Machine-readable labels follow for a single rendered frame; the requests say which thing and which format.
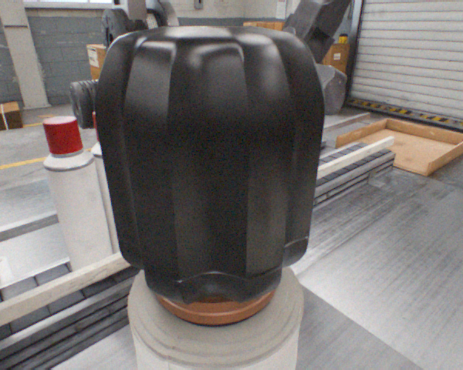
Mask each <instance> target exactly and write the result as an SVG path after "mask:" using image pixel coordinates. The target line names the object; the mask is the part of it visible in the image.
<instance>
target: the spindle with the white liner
mask: <svg viewBox="0 0 463 370"><path fill-rule="evenodd" d="M319 75H320V74H319V72H318V69H317V66H316V63H315V60H314V58H313V54H312V53H311V51H310V48H309V46H308V45H307V44H306V43H305V42H304V41H303V40H302V39H301V38H300V37H299V36H297V35H293V34H290V33H288V32H281V31H277V30H272V29H265V28H260V27H255V26H220V25H204V26H166V27H160V28H155V29H148V30H143V31H139V32H131V33H129V34H126V35H123V36H121V37H118V38H117V39H116V40H114V41H113V42H112V44H111V45H110V47H109V48H108V50H107V52H106V55H105V58H104V60H103V64H102V67H101V70H100V74H99V78H98V81H97V84H96V92H95V96H94V115H95V122H96V131H97V135H99V140H100V148H101V152H102V156H103V164H104V169H105V173H106V181H107V186H108V190H109V195H110V202H111V207H112V211H113V219H114V223H115V228H116V232H117V240H118V244H119V249H120V253H121V256H122V257H123V259H124V260H125V261H126V262H127V263H128V264H130V265H132V266H133V267H135V268H138V269H140V272H139V273H138V275H137V276H136V278H135V280H134V282H133V285H132V287H131V289H130V293H129V298H128V317H129V321H130V326H131V330H132V333H133V340H134V344H135V349H136V353H137V367H138V370H295V367H296V357H297V344H298V337H299V327H300V322H301V318H302V311H303V293H302V287H301V284H300V283H299V279H298V278H297V276H296V274H295V272H294V271H293V269H292V268H291V267H290V266H292V265H294V264H295V263H297V262H298V261H300V260H301V259H302V258H303V257H304V254H305V253H306V250H307V247H308V244H309V234H310V228H311V221H312V215H313V204H314V198H315V192H316V180H317V173H318V168H319V157H320V150H321V144H322V138H323V127H324V121H325V108H326V106H325V96H324V91H323V90H324V89H323V85H322V84H323V82H321V81H322V80H321V79H320V78H321V76H319Z"/></svg>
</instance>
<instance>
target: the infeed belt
mask: <svg viewBox="0 0 463 370"><path fill-rule="evenodd" d="M369 145H370V144H366V143H358V144H356V145H354V146H350V147H348V148H346V149H344V150H341V151H338V152H335V153H332V154H330V155H328V156H325V157H323V158H320V159H319V166H322V165H323V164H325V163H328V162H330V161H333V160H335V159H339V158H340V157H342V156H346V155H347V154H350V153H352V152H355V151H357V150H360V149H362V148H364V147H366V146H369ZM389 152H391V150H387V149H383V150H380V151H378V152H376V153H374V154H372V155H369V156H366V157H364V158H363V159H361V160H358V161H356V162H354V163H351V164H350V165H347V166H345V167H343V168H341V169H339V170H335V171H333V172H332V173H329V174H327V175H325V176H323V177H320V178H319V179H317V180H316V188H317V187H320V186H322V185H323V184H325V183H328V182H329V181H330V180H332V179H334V178H336V177H339V176H341V175H343V174H345V173H348V172H350V171H351V170H354V169H356V168H357V167H360V166H362V165H364V164H365V163H368V162H370V161H372V160H375V159H377V158H379V157H381V156H383V155H385V154H387V153H389ZM66 266H68V267H66ZM66 266H65V264H64V263H62V264H59V265H57V266H55V267H51V268H50V269H47V270H45V271H42V272H40V273H38V274H34V276H35V281H34V279H33V276H29V277H28V278H26V279H24V280H21V281H18V282H16V283H14V284H11V285H9V286H7V287H4V288H0V292H1V295H0V303H1V302H3V301H7V300H8V299H11V298H13V297H16V296H18V295H20V294H23V293H25V292H27V291H30V290H32V289H34V288H38V287H40V286H42V285H44V284H47V283H49V282H51V281H52V280H55V279H57V278H60V277H62V276H63V275H66V274H69V273H72V272H73V269H72V265H71V263H70V261H67V262H66ZM139 272H140V269H138V268H135V267H133V266H132V265H131V266H129V267H127V268H124V269H123V270H121V271H118V272H117V273H115V274H111V275H110V276H109V277H107V278H104V279H103V280H101V281H98V282H94V283H92V284H89V285H87V286H85V287H84V288H83V289H80V290H78V291H76V292H74V293H72V294H68V295H67V296H65V297H63V298H60V299H58V300H56V301H54V302H52V303H50V304H47V305H45V306H43V307H41V308H37V309H35V310H34V311H31V312H29V313H27V314H24V315H23V316H21V317H19V318H17V319H15V320H14V321H11V322H9V323H8V324H5V325H2V326H0V341H2V340H4V339H6V338H8V337H10V336H13V335H15V334H17V333H19V332H20V331H23V330H25V329H27V328H29V327H31V326H33V325H35V324H37V323H39V322H41V321H43V320H45V319H47V318H49V317H51V316H53V315H55V314H57V313H59V312H61V311H63V310H65V309H67V308H70V307H72V306H73V305H76V304H79V303H80V302H82V301H85V300H86V299H88V298H91V297H92V296H94V295H97V294H99V293H100V292H101V291H104V290H106V289H108V288H111V287H112V286H114V285H116V284H119V283H120V282H122V281H125V280H127V279H129V278H131V277H133V276H135V275H137V274H138V273H139Z"/></svg>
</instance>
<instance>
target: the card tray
mask: <svg viewBox="0 0 463 370"><path fill-rule="evenodd" d="M390 136H391V137H394V143H393V145H391V146H389V147H387V148H385V149H387V150H391V152H393V153H395V157H394V163H393V167H396V168H400V169H403V170H407V171H410V172H413V173H417V174H420V175H422V176H428V175H430V174H432V173H433V172H434V171H436V170H438V169H439V168H441V167H442V166H444V165H445V164H446V163H448V162H450V161H451V160H453V159H455V158H456V157H458V156H460V155H462V154H463V134H462V133H456V132H451V131H447V130H443V129H437V128H433V127H429V126H422V125H417V124H413V123H407V122H403V121H400V120H395V119H388V118H386V119H382V120H380V121H377V122H375V123H371V124H369V125H365V126H364V127H362V128H359V129H355V130H353V131H351V132H348V133H344V134H342V135H340V136H338V137H337V139H336V144H335V149H340V148H342V147H345V146H348V145H350V144H352V143H366V144H370V145H372V144H374V143H377V142H379V141H381V140H384V139H386V138H388V137H390Z"/></svg>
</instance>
